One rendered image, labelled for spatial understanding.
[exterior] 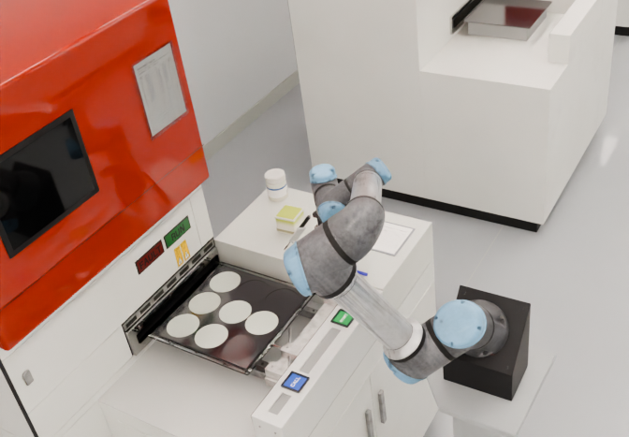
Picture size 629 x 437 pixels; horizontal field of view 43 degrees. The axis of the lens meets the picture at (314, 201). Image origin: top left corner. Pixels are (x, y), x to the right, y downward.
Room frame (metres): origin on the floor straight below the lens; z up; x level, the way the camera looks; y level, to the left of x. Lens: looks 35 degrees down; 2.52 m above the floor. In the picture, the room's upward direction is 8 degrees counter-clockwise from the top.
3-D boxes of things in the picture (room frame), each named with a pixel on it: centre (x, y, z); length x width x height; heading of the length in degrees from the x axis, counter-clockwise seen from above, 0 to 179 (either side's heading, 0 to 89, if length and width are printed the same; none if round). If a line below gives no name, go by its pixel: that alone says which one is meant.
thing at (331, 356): (1.55, 0.04, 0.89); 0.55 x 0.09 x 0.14; 144
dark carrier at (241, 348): (1.81, 0.30, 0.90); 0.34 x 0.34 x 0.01; 54
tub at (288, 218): (2.11, 0.09, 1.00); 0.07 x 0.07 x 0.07; 58
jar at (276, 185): (2.31, 0.12, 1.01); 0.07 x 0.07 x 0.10
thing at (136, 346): (1.93, 0.47, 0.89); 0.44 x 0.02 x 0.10; 144
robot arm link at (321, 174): (1.85, -0.04, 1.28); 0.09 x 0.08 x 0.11; 4
